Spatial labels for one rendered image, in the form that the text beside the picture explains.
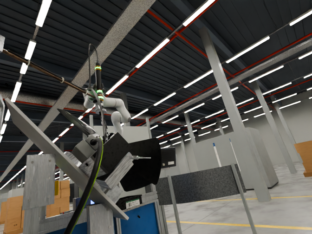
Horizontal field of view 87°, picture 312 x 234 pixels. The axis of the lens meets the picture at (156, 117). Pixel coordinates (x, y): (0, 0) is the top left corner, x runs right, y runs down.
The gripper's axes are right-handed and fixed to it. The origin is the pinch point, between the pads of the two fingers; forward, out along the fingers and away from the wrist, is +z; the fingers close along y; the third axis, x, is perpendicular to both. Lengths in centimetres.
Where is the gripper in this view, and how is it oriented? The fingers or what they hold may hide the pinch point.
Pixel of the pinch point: (98, 85)
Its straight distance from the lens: 127.0
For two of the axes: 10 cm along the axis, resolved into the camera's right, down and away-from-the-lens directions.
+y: -8.3, -0.5, -5.6
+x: -1.8, -9.2, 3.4
